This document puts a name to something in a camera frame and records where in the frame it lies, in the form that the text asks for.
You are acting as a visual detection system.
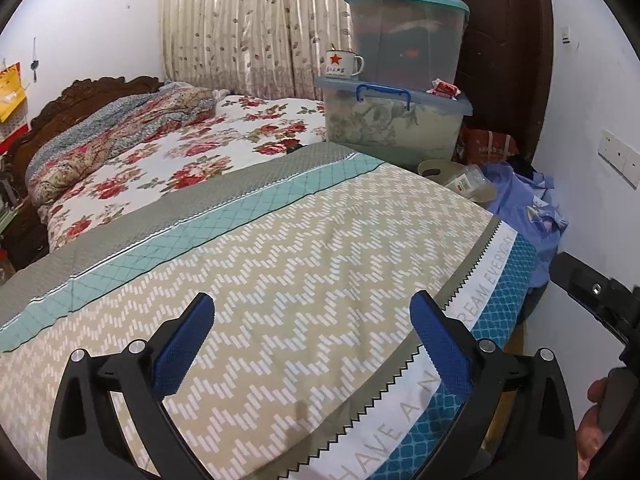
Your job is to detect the yellow box on wall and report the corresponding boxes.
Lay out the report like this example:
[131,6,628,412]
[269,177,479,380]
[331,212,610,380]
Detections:
[0,61,28,143]

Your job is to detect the white wall switch panel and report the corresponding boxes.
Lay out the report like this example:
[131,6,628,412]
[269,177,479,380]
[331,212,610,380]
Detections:
[598,129,640,188]

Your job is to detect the beige zigzag blanket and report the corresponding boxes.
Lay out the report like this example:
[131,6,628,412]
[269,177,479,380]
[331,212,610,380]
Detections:
[0,141,538,480]

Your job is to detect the blue shirt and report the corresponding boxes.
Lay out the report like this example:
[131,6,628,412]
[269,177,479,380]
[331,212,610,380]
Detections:
[485,160,571,291]

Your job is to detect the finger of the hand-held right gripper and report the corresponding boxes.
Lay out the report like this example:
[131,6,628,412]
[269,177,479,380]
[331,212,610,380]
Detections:
[549,251,614,312]

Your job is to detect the red snack packet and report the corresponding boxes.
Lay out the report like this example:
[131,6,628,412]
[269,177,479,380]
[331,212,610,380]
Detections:
[426,78,461,98]

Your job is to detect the carved wooden headboard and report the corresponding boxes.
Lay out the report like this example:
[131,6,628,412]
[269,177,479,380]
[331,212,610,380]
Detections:
[0,75,166,271]

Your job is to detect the red bag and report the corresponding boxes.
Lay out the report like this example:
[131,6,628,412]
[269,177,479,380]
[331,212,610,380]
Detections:
[457,127,521,166]

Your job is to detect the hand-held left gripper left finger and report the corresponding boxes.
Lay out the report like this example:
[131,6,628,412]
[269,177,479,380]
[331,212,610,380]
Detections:
[46,291,217,480]

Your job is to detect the patchwork floral quilt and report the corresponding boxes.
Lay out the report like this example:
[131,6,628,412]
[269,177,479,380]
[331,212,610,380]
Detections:
[25,82,218,206]

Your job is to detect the storage box with blue handle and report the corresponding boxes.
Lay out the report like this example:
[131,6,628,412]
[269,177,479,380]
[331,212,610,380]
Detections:
[314,76,473,165]

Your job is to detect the leaf print curtain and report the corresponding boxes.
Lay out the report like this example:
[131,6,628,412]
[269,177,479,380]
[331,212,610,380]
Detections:
[160,0,356,101]

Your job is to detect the storage box with teal lid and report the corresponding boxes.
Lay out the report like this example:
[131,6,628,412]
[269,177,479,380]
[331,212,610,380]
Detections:
[344,0,471,92]

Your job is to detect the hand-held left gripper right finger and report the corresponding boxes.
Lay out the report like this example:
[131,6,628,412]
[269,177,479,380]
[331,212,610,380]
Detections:
[409,289,578,480]

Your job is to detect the beige plastic stool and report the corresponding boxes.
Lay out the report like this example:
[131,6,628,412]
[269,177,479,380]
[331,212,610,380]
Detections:
[417,159,498,204]

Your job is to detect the person's right hand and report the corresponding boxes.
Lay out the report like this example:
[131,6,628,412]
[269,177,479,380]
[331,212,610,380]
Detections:
[574,377,608,478]

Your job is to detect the clear plastic bottle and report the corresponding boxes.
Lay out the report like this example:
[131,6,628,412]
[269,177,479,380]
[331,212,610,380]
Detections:
[444,164,490,198]

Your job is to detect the dark wooden door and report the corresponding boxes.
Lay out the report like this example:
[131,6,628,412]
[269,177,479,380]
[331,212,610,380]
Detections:
[450,0,556,171]

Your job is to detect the floral bedsheet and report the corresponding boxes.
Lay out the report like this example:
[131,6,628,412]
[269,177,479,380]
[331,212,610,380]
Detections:
[37,95,328,251]

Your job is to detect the white enamel mug red star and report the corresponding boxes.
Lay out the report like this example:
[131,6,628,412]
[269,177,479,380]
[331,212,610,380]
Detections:
[325,47,366,80]

